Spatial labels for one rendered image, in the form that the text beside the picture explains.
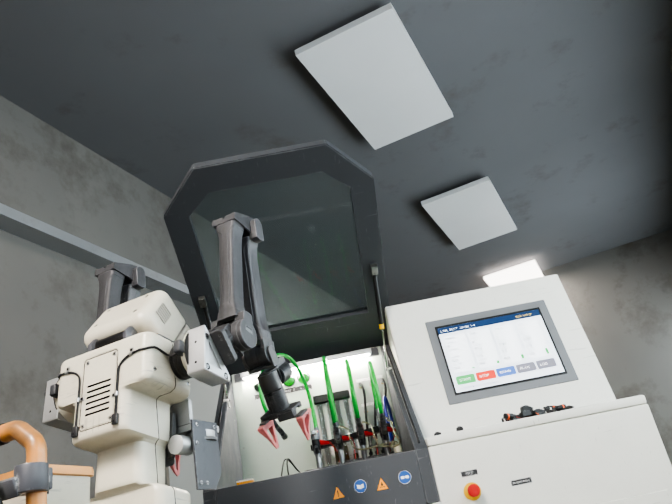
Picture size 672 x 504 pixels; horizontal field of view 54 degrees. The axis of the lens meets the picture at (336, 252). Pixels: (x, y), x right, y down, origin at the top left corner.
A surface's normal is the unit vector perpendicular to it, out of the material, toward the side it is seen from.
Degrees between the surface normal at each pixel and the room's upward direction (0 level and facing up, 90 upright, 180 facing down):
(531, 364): 76
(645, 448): 90
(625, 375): 90
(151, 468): 90
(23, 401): 90
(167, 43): 180
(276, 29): 180
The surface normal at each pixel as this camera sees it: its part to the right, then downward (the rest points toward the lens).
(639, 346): -0.43, -0.32
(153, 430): 0.89, -0.33
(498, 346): -0.10, -0.62
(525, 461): -0.05, -0.42
